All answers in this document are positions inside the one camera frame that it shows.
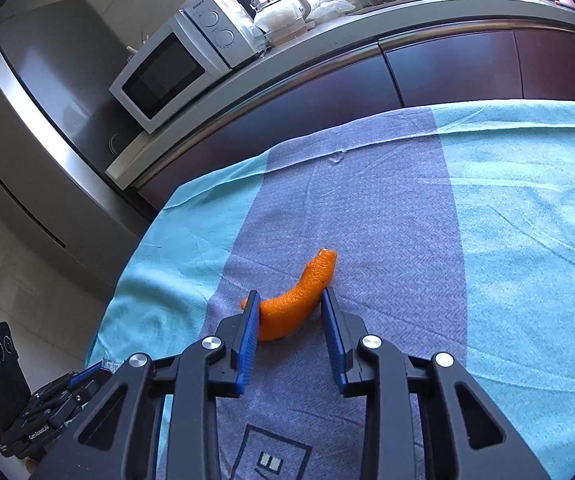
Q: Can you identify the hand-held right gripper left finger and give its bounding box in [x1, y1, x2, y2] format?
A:
[42, 290, 263, 480]

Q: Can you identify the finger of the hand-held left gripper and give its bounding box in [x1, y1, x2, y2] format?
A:
[32, 361, 114, 404]
[42, 382, 100, 427]

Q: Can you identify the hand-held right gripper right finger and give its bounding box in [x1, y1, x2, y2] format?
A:
[320, 286, 551, 480]

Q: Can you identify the orange peel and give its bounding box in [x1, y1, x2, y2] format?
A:
[241, 247, 339, 342]

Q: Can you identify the teal and grey cloth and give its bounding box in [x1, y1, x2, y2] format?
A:
[85, 100, 575, 480]

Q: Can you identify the grey refrigerator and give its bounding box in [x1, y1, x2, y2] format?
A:
[0, 0, 157, 307]

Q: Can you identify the white kitchen countertop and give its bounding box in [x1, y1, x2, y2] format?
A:
[105, 0, 575, 192]

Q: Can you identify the white microwave oven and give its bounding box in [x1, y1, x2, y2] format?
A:
[109, 0, 264, 135]

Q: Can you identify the brown kitchen cabinet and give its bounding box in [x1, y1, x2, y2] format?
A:
[135, 27, 575, 212]

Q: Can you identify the glass kettle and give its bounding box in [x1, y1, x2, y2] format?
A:
[250, 0, 314, 46]

